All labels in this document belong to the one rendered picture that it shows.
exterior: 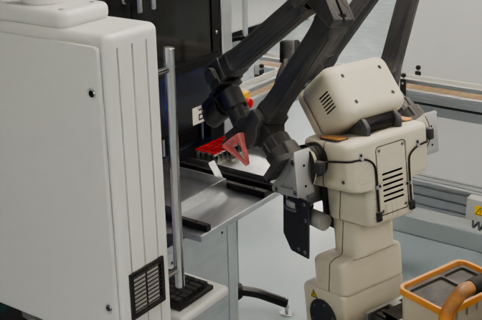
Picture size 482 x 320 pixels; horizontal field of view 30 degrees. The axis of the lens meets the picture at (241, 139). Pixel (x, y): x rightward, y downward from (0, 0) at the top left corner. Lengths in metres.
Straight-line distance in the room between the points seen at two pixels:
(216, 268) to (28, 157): 1.39
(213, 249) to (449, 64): 1.53
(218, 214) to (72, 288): 0.63
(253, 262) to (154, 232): 2.20
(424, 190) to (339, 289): 1.50
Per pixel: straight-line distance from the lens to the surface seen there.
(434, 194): 3.74
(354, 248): 2.29
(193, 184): 2.82
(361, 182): 2.14
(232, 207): 2.65
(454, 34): 4.17
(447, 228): 4.45
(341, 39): 2.53
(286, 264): 4.23
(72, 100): 1.93
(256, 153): 3.06
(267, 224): 4.62
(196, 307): 2.30
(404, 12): 2.49
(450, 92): 3.62
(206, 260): 3.26
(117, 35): 1.86
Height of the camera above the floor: 1.95
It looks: 20 degrees down
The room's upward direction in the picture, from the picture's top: 1 degrees counter-clockwise
